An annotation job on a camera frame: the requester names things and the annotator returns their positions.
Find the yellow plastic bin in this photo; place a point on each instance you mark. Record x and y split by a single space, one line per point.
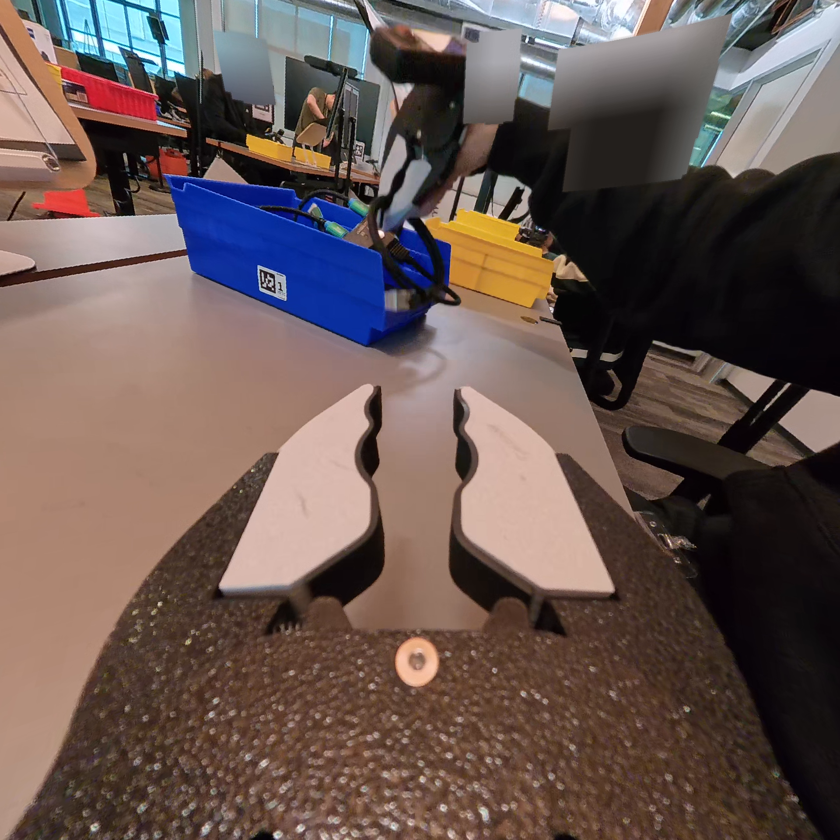
499 269

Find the red plastic bin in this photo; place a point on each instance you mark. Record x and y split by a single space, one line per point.
111 98

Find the grey usb hub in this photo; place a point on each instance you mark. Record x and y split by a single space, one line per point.
367 237

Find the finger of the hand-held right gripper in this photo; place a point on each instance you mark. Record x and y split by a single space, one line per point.
420 190
397 184

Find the wooden desk with black legs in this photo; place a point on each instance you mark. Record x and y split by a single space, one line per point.
229 145
131 124

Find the small yellow bin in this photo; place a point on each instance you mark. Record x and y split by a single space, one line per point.
269 148

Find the white flat stand base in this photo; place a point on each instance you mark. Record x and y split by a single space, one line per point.
13 262

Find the paper-covered board with wooden frame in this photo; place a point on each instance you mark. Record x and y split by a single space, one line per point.
26 98

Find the black chair with armrest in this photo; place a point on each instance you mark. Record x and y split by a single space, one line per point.
682 453

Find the blue plastic bin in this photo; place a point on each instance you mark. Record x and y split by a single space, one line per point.
262 243

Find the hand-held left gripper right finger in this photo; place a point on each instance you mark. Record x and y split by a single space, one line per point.
525 518

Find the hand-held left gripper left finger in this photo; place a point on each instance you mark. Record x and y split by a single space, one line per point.
308 512

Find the person's right forearm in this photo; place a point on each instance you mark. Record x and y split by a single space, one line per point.
689 262

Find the person's right hand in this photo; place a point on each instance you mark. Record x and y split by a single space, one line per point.
478 148

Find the black monitor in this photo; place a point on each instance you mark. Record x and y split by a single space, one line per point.
302 85

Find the orange floor object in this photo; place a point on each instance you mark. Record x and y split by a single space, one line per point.
65 202

